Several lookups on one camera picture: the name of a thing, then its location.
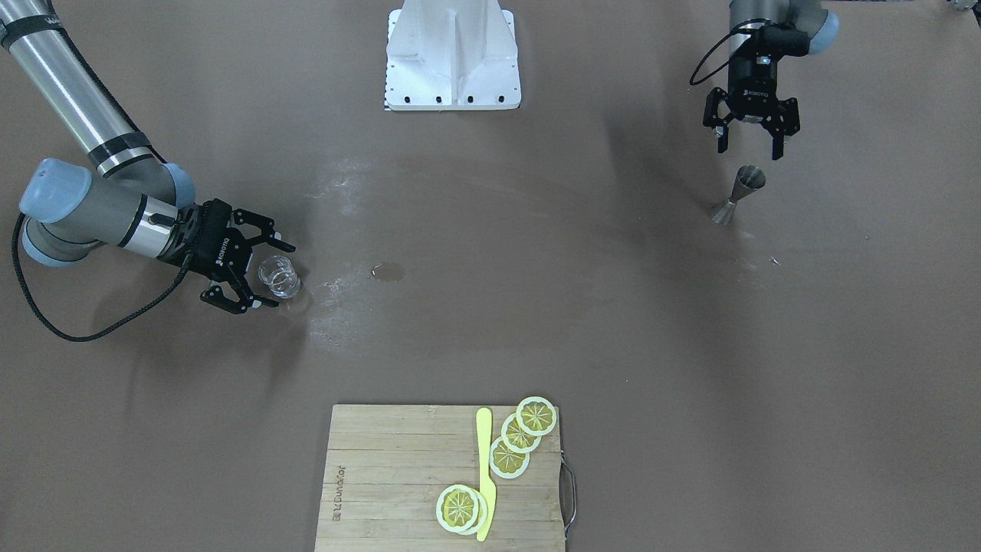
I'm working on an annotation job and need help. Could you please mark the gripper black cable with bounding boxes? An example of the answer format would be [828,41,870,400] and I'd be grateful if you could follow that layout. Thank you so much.
[688,26,760,88]
[9,212,192,344]

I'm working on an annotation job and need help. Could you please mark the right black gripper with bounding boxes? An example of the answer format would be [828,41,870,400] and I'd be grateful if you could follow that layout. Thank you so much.
[156,199,297,314]

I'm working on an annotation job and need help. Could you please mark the yellow plastic knife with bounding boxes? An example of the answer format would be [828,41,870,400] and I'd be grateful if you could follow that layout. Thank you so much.
[475,406,497,542]

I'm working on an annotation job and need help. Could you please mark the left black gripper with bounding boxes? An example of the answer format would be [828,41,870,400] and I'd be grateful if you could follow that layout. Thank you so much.
[702,25,810,161]

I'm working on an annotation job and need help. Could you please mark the lemon slice by knife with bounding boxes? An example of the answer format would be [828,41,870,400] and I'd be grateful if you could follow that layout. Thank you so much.
[435,485,490,537]

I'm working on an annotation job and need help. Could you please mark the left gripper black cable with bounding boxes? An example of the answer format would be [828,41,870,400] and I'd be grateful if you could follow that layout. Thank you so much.
[688,26,760,88]

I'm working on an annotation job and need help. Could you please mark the lemon slice far end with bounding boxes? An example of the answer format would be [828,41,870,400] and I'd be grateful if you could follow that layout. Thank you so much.
[515,396,559,437]

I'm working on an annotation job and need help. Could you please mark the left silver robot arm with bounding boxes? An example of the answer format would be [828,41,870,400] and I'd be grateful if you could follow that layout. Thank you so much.
[702,1,840,160]

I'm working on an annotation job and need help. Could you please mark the bamboo cutting board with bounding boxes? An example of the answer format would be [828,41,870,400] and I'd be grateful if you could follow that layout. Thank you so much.
[314,404,576,551]

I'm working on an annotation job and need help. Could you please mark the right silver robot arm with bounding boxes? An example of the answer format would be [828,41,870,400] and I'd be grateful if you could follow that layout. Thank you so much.
[2,1,294,314]

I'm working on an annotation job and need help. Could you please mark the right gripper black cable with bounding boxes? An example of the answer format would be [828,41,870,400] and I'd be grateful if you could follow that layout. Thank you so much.
[9,212,192,344]

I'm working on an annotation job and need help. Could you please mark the white pedestal base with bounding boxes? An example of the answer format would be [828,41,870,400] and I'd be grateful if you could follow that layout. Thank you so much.
[383,1,522,111]

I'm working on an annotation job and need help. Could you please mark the steel jigger shaker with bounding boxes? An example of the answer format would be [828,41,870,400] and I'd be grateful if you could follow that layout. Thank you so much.
[710,165,766,226]

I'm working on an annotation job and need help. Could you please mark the clear glass measuring cup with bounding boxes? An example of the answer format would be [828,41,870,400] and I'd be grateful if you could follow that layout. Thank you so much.
[257,255,303,298]

